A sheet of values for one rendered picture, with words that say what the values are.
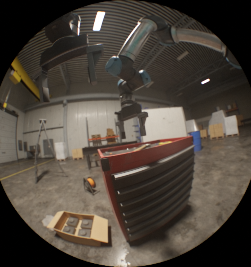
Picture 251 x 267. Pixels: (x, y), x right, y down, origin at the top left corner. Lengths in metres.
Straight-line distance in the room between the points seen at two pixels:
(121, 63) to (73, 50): 0.18
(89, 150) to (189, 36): 3.48
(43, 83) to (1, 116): 10.63
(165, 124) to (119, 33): 7.15
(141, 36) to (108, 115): 8.65
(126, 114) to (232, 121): 7.32
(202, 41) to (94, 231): 1.42
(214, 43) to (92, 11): 7.25
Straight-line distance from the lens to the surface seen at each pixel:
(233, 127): 7.48
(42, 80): 0.26
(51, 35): 0.28
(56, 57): 0.25
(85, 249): 1.14
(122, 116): 0.43
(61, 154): 6.75
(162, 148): 0.45
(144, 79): 0.41
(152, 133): 2.87
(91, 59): 0.21
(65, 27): 0.26
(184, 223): 1.19
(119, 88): 0.47
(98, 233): 0.94
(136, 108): 0.38
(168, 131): 3.08
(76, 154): 6.41
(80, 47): 0.23
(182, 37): 0.57
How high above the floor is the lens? 1.00
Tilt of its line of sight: 4 degrees up
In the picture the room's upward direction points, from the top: 8 degrees counter-clockwise
